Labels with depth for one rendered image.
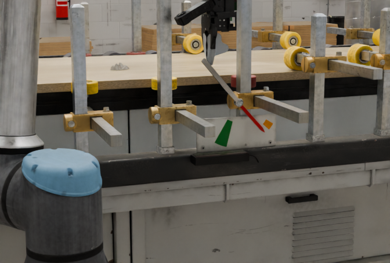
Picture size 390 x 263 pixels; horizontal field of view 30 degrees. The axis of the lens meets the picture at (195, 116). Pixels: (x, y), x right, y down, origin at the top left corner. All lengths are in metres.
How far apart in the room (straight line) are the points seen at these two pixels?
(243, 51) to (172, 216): 0.65
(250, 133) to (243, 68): 0.20
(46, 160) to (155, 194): 0.83
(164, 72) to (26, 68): 0.68
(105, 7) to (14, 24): 7.96
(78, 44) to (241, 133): 0.56
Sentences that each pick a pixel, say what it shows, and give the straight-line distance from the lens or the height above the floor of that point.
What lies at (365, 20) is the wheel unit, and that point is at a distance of 3.66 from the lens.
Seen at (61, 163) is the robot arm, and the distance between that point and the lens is 1.40.
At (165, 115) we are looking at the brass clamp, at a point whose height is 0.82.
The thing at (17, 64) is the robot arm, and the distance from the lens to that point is 1.50.
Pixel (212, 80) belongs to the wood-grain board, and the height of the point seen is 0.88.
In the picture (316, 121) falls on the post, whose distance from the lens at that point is 2.33.
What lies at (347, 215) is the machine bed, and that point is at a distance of 2.77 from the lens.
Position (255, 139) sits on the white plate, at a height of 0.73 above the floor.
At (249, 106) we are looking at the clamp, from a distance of 2.21.
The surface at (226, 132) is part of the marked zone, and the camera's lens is 2.19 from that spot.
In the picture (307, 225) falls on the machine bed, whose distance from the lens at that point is 2.70.
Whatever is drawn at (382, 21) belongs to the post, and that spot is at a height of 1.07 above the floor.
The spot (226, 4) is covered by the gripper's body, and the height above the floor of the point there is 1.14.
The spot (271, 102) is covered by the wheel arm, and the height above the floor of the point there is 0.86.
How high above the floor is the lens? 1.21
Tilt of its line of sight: 11 degrees down
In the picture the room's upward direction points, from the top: straight up
